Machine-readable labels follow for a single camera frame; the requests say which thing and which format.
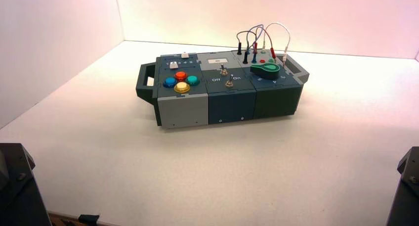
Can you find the grey and blue control box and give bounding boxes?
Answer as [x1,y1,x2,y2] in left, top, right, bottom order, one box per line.
[135,49,310,130]

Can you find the yellow arcade push button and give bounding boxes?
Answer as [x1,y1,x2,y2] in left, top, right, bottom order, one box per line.
[173,82,191,94]

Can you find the green rotary dial knob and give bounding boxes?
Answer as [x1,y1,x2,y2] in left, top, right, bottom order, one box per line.
[250,63,281,81]

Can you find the teal arcade push button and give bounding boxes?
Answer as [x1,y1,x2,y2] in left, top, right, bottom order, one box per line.
[185,75,201,87]

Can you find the black banana plug cable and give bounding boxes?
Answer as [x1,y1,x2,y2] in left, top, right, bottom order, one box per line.
[236,30,262,65]

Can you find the blue banana plug cable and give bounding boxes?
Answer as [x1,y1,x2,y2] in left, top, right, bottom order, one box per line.
[247,24,264,64]

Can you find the white banana plug cable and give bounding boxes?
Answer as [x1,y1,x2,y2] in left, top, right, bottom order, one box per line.
[260,22,292,69]

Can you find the red banana plug cable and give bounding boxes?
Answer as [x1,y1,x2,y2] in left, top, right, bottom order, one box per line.
[253,26,277,60]

